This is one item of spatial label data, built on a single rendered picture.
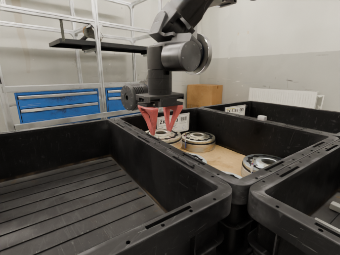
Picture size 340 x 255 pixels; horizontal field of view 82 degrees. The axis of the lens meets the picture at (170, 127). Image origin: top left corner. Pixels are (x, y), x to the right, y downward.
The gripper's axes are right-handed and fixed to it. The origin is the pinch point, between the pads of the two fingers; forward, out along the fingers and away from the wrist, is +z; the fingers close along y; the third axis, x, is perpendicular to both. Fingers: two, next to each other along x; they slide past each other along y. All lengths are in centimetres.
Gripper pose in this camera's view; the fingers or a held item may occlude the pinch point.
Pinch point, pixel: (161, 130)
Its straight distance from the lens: 50.0
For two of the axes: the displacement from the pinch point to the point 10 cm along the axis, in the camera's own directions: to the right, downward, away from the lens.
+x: -5.7, -2.3, 7.9
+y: 8.2, -1.7, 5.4
